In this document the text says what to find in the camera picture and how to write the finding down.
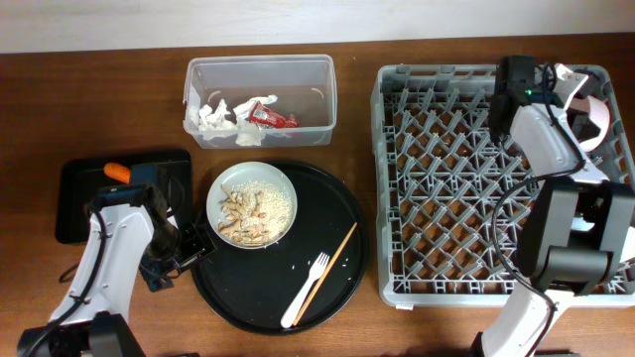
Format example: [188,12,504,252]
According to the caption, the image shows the clear plastic waste bin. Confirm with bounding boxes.
[183,55,337,149]

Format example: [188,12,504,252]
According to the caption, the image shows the round black serving tray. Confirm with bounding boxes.
[192,161,370,335]

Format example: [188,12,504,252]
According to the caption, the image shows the red snack wrapper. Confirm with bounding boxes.
[248,102,299,129]

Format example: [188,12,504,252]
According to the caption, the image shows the black rectangular tray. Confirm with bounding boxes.
[55,149,192,244]

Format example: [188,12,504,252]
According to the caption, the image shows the orange carrot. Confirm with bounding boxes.
[103,163,131,184]

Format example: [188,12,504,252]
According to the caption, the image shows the pink bowl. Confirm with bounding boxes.
[568,96,610,153]

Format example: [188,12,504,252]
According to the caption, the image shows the wooden chopstick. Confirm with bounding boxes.
[292,222,358,326]

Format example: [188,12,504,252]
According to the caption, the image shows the grey dishwasher rack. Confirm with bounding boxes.
[371,64,634,307]

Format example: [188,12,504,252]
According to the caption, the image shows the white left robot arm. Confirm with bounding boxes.
[17,163,214,356]

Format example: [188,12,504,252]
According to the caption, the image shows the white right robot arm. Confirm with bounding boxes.
[471,56,634,356]

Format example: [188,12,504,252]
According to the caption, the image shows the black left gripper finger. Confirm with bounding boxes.
[175,223,215,268]
[139,265,174,293]

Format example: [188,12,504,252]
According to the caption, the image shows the white napkin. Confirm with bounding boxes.
[197,94,278,147]

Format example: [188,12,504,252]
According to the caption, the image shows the white plastic fork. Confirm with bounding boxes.
[280,253,330,328]

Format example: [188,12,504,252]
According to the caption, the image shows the grey plate with food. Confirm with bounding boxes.
[205,162,298,250]

